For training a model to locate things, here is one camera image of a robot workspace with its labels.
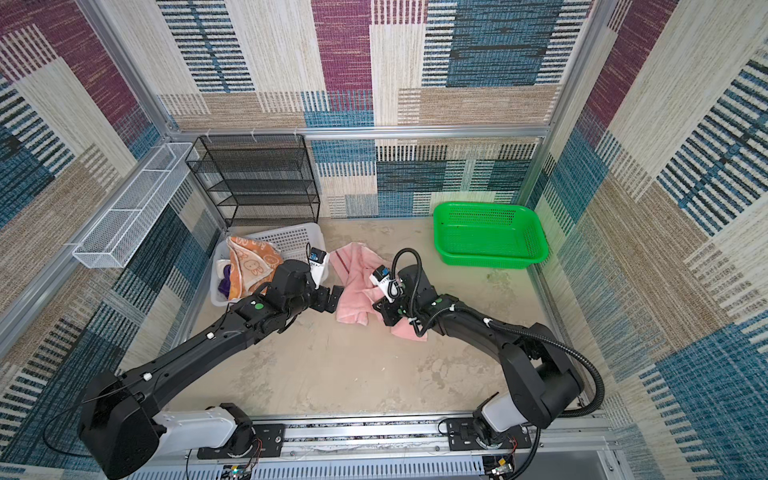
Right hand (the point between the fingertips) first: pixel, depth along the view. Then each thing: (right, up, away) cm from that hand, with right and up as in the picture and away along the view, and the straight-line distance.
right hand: (378, 309), depth 85 cm
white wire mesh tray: (-61, +19, -14) cm, 66 cm away
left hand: (-13, +9, -5) cm, 17 cm away
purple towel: (-47, +6, +7) cm, 48 cm away
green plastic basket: (+41, +22, +30) cm, 55 cm away
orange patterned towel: (-39, +11, +9) cm, 42 cm away
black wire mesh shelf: (-45, +42, +25) cm, 66 cm away
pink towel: (-9, +12, +18) cm, 23 cm away
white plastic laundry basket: (-32, +19, +23) cm, 43 cm away
